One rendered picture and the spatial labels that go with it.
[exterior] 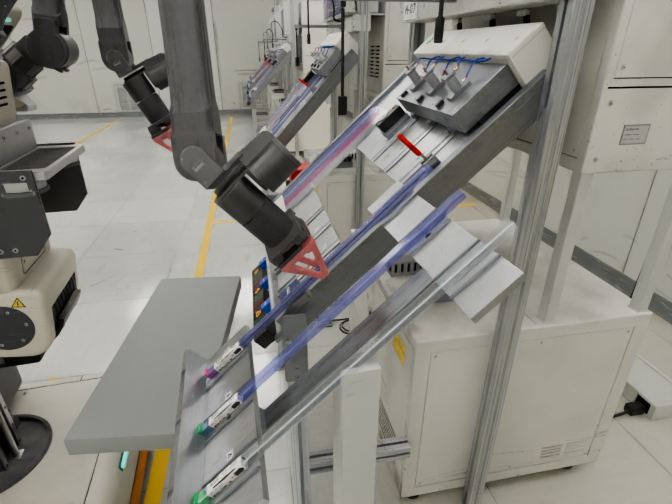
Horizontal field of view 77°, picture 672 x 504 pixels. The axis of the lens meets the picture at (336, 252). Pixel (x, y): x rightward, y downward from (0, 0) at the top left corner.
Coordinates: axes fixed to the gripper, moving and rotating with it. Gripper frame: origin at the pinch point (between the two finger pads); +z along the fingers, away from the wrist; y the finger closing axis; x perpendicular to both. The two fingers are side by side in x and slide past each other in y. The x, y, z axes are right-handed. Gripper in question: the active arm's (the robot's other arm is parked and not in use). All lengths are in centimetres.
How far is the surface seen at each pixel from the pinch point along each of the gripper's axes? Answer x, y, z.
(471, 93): -41.6, 17.8, 4.8
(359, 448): 15.1, -14.6, 21.0
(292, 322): 14.2, 10.0, 10.2
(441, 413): 11, 12, 63
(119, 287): 122, 175, 14
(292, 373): 23.3, 10.0, 19.4
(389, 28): -78, 156, 16
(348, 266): -1.2, 13.7, 11.8
